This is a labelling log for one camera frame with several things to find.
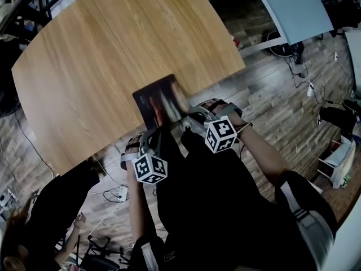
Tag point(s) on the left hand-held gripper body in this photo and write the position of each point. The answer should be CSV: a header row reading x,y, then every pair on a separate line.
x,y
150,168

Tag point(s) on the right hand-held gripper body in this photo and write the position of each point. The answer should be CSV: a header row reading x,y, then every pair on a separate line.
x,y
220,134

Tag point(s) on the person's left forearm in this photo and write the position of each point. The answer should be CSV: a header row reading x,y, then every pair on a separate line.
x,y
139,205

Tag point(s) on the person's right forearm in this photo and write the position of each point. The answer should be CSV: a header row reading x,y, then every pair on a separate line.
x,y
259,151

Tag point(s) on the white desk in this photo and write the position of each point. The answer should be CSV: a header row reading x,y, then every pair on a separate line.
x,y
354,58

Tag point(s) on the person's left hand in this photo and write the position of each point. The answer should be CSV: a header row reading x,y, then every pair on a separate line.
x,y
132,148

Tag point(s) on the person's right hand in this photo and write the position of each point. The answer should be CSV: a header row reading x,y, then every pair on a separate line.
x,y
216,105

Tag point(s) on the white power strip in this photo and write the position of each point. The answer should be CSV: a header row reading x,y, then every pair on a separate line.
x,y
123,194

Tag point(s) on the person's black clothing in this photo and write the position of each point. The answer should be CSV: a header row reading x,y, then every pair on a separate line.
x,y
214,207

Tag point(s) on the black office chair base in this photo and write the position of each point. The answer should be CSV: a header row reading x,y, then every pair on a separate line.
x,y
101,250

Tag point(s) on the white power adapter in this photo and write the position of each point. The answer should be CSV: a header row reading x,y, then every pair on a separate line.
x,y
310,89

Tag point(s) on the pale blue-grey table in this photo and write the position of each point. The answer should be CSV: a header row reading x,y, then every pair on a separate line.
x,y
296,10

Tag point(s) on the black metal frame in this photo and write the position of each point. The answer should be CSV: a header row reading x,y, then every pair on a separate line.
x,y
25,7

